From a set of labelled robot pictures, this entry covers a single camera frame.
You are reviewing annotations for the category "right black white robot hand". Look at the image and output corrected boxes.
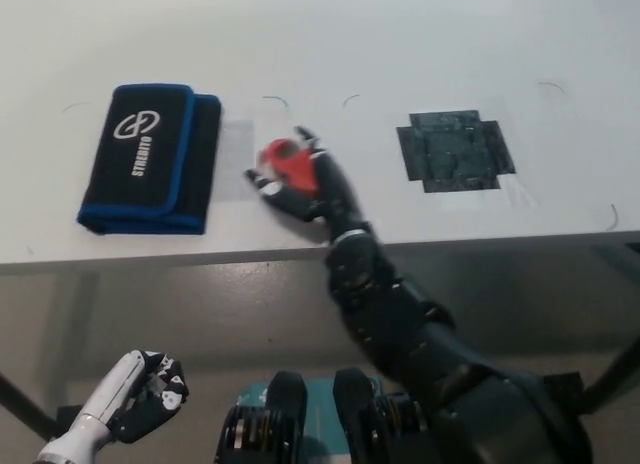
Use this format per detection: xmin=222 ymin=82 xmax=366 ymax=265
xmin=243 ymin=126 xmax=374 ymax=245

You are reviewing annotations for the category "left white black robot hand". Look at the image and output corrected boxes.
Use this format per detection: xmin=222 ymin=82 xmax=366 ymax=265
xmin=78 ymin=348 xmax=191 ymax=445

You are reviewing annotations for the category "red tape dispenser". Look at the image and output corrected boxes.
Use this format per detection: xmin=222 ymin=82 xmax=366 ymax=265
xmin=258 ymin=138 xmax=320 ymax=196

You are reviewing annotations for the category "black tape patch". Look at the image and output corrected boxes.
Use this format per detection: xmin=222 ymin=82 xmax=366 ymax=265
xmin=396 ymin=108 xmax=518 ymax=194

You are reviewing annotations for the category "black table leg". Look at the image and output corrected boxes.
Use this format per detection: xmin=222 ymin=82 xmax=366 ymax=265
xmin=0 ymin=369 xmax=57 ymax=441
xmin=582 ymin=332 xmax=640 ymax=416

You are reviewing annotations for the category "black teal robot torso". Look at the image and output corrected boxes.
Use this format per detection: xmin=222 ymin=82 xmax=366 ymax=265
xmin=214 ymin=366 xmax=431 ymax=464

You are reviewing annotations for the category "black pouch with blue trim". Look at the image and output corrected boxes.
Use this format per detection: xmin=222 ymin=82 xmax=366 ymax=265
xmin=75 ymin=83 xmax=222 ymax=236

